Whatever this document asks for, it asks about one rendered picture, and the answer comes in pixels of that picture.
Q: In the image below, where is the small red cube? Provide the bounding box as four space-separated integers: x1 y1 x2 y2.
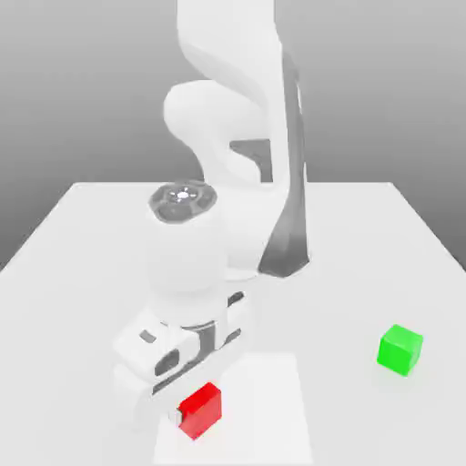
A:
177 380 223 442

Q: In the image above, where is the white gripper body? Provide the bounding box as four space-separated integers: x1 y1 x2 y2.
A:
116 301 255 410

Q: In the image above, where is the small green cube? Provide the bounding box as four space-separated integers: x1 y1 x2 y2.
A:
376 323 425 379

